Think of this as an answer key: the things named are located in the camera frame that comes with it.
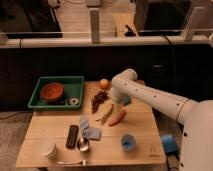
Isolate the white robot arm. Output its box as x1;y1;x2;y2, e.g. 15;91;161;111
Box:
110;69;213;171

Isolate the teal object behind arm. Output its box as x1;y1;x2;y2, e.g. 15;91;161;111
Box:
122;96;131;106

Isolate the orange fruit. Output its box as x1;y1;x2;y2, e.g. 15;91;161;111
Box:
99;79;110;90

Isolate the dark grape bunch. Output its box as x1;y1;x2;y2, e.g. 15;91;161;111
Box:
91;91;108;113

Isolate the green plastic bin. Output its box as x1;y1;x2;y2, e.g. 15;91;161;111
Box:
28;76;84;111

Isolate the orange carrot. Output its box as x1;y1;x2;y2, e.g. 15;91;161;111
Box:
108;109;127;127

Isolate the white tape roll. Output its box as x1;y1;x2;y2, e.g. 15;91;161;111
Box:
68;97;80;106

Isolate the blue-grey cloth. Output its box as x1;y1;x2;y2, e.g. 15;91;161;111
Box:
80;116;102;141

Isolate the red-brown bowl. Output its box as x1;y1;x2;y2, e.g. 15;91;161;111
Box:
40;82;64;102

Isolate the black remote control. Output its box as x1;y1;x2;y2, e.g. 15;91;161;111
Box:
66;125;79;149

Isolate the blue cup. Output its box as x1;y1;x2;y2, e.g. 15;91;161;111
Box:
121;134;136;152

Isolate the small metal cup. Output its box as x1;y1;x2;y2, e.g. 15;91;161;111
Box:
77;138;90;152

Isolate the metal spoon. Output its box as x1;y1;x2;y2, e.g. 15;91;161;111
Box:
58;160;88;166

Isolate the white lidded cup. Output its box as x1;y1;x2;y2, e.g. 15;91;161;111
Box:
38;139;57;160

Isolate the blue object beside table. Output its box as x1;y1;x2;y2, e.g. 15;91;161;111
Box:
161;134;178;154

